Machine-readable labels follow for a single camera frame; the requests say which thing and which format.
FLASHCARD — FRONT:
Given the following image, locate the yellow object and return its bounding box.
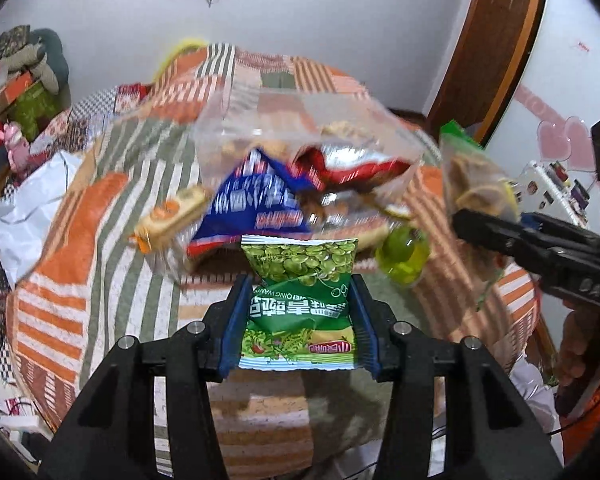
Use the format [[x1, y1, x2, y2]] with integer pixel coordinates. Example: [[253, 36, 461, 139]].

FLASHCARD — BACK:
[[152, 37, 211, 81]]

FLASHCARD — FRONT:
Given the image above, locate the clear plastic container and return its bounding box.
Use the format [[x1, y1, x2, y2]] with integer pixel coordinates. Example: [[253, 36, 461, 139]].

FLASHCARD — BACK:
[[190, 82, 426, 211]]

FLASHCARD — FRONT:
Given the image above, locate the green jelly cup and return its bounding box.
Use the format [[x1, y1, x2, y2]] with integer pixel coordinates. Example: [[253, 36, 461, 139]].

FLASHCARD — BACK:
[[375, 225, 431, 286]]

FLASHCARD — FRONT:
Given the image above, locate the person's right hand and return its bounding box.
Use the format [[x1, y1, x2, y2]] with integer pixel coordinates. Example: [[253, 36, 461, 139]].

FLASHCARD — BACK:
[[555, 310, 600, 391]]

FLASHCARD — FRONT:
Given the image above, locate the green pea snack packet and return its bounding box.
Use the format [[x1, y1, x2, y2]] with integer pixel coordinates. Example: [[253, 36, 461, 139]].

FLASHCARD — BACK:
[[241, 235, 358, 371]]

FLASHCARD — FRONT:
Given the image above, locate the orange cracker packet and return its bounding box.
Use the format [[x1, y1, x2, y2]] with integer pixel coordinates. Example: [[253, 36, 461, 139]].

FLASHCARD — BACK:
[[130, 185, 213, 253]]

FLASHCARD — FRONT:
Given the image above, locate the white plastic bag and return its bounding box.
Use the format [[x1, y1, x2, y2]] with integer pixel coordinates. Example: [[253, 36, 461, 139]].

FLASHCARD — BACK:
[[0, 150, 83, 288]]

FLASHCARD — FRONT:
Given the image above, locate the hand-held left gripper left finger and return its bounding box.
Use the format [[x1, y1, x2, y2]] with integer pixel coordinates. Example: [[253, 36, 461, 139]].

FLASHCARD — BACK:
[[37, 274, 255, 480]]

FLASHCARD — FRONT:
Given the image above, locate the red snack packet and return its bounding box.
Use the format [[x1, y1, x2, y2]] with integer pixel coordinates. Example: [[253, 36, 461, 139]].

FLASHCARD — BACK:
[[292, 142, 413, 196]]

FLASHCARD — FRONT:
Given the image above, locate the orange box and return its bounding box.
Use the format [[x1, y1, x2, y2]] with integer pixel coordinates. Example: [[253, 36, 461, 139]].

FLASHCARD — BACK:
[[0, 72, 36, 116]]

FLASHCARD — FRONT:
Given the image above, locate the dark teal cushion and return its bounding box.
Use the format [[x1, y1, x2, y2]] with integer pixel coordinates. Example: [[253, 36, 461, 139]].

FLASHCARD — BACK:
[[30, 29, 71, 106]]

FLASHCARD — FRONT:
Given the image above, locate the patchwork striped blanket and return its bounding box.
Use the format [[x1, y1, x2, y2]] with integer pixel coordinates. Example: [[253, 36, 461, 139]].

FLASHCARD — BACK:
[[5, 42, 541, 461]]

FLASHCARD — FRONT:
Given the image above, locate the pink heart sticker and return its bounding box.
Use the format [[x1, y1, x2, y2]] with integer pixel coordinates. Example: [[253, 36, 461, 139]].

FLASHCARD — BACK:
[[537, 116, 598, 173]]

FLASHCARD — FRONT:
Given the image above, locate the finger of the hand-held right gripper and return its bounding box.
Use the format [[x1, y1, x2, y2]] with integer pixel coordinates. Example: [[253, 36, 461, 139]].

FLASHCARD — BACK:
[[452, 208, 561, 281], [522, 211, 600, 251]]

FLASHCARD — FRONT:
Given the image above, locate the blue snack packet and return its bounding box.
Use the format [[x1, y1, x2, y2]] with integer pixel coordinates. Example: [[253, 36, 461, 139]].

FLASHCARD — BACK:
[[187, 149, 313, 261]]

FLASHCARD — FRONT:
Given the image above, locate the brown wooden door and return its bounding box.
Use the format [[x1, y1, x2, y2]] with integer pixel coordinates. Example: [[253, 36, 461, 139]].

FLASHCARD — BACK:
[[425, 0, 551, 146]]

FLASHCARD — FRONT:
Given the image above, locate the clear cracker bag green top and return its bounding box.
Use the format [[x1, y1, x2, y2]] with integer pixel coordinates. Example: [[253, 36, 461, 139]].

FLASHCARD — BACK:
[[439, 120, 523, 311]]

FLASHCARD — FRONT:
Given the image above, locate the pink toy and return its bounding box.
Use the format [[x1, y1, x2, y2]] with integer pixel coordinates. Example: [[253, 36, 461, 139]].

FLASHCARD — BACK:
[[0, 122, 31, 171]]

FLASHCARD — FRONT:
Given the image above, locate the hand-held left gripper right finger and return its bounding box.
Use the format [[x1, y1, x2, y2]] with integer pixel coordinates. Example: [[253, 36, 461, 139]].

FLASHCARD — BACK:
[[347, 275, 563, 480]]

